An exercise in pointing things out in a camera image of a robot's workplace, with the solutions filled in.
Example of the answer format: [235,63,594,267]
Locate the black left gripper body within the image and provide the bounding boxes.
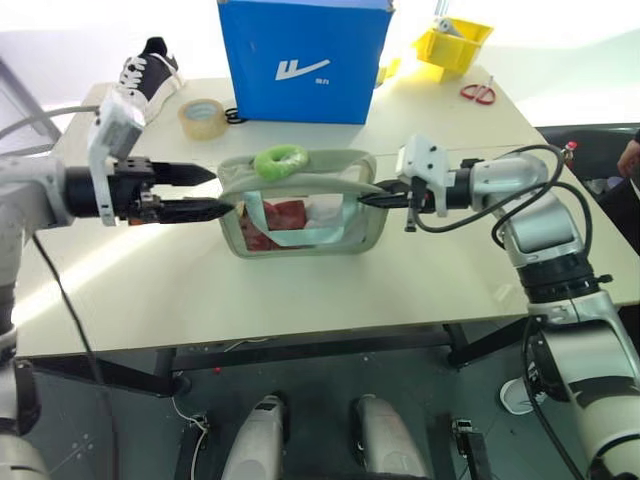
[110,156,164,225]

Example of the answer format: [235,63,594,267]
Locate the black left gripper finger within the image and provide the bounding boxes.
[158,197,235,223]
[150,161,220,186]

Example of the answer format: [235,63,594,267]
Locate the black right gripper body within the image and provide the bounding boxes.
[397,178,433,234]

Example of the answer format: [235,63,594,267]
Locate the green clear-sided zip pouch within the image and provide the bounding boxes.
[218,148,391,260]

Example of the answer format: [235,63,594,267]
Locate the white item inside pouch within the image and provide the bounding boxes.
[303,198,344,232]

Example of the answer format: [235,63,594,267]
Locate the red item inside pouch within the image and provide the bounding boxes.
[243,198,307,252]

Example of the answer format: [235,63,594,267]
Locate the clear packing tape roll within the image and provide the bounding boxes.
[177,98,227,141]

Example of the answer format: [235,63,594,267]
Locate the black and white sneaker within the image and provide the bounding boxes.
[112,35,185,126]

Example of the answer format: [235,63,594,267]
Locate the small yellow plastic piece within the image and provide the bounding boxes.
[375,56,403,85]

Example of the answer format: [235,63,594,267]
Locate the yellow plastic bin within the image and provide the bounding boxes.
[410,17,495,84]

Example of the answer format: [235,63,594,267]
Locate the blue cardboard shoe box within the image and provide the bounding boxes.
[216,0,394,125]

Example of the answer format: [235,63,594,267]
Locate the grey roll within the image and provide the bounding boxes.
[432,16,464,39]

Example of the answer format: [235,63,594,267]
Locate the bystander in dark clothes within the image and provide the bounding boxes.
[594,127,640,241]

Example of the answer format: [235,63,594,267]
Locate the white round disc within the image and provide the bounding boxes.
[500,376,534,414]

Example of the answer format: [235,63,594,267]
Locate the silver robot left leg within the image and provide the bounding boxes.
[221,393,290,480]

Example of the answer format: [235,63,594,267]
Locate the silver robot leg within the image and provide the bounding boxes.
[221,393,290,480]
[348,393,432,480]

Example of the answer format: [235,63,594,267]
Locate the silver robot right leg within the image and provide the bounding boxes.
[348,393,432,480]

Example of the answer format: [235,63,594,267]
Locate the small black box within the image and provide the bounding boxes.
[451,417,487,480]

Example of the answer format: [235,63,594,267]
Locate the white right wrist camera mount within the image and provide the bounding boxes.
[394,133,460,217]

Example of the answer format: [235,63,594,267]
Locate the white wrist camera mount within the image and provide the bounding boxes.
[87,94,147,227]
[394,133,460,217]

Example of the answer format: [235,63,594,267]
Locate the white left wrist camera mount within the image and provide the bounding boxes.
[87,94,147,227]

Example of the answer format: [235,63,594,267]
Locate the green plush ring keychain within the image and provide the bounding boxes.
[253,143,310,182]

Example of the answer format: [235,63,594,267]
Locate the red handled scissors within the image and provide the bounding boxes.
[459,74,498,105]

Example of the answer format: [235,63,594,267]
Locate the grey cables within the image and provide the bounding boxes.
[0,103,101,157]

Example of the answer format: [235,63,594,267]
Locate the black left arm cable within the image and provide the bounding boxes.
[31,233,121,480]

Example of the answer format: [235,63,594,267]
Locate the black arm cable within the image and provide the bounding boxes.
[403,144,595,252]
[31,233,121,480]

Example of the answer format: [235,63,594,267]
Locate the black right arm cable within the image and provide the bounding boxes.
[403,144,595,252]

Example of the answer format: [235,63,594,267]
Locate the black metal table frame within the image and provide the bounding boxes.
[14,322,532,399]

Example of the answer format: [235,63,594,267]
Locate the thin white wire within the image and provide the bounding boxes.
[171,392,210,480]

